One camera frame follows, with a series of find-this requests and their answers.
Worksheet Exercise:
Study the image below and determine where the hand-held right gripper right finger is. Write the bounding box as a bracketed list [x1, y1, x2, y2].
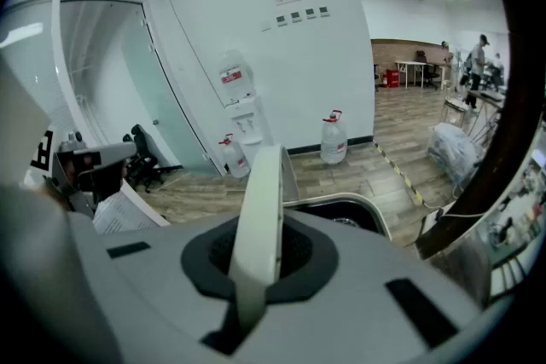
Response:
[427, 243, 492, 310]

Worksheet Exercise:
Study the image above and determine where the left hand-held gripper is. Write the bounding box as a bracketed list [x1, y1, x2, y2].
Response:
[0, 52, 138, 222]

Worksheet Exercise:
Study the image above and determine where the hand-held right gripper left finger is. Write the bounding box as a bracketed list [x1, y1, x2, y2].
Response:
[0, 182, 125, 364]

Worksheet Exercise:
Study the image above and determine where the black bucket with handle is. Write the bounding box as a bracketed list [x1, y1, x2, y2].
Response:
[228, 143, 393, 338]

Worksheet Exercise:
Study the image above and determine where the black office chair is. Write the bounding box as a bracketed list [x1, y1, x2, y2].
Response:
[415, 49, 441, 91]
[122, 124, 185, 194]

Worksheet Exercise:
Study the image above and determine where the white printed paper sheet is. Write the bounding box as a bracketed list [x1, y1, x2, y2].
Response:
[91, 178, 171, 236]

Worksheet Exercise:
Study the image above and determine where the frosted glass door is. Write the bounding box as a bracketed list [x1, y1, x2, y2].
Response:
[59, 0, 224, 176]

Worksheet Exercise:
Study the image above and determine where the yellow black floor tape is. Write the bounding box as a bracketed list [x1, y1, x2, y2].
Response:
[374, 140, 428, 209]

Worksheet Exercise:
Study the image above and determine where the clear plastic bag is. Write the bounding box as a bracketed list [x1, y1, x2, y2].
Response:
[426, 122, 484, 189]

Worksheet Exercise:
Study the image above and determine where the white water dispenser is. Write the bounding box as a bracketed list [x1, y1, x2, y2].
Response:
[224, 95, 275, 168]

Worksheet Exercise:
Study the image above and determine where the large clear water bottle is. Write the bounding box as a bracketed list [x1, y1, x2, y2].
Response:
[218, 49, 256, 103]

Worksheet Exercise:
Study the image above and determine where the grey metal table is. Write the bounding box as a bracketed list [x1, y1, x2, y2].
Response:
[442, 88, 508, 137]

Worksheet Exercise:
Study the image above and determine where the red box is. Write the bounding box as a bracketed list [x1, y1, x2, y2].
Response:
[381, 69, 401, 90]

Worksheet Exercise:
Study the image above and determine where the white desk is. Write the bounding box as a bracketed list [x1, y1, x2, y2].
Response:
[394, 60, 428, 89]

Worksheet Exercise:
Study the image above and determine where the white cable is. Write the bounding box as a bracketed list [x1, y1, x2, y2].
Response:
[415, 202, 485, 246]

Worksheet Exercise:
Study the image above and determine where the clear water jug red handle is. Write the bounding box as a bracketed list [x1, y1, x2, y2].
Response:
[218, 134, 252, 179]
[319, 109, 349, 165]

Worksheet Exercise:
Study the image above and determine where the dark brown wooden frame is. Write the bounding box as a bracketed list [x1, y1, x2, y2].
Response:
[415, 0, 546, 261]

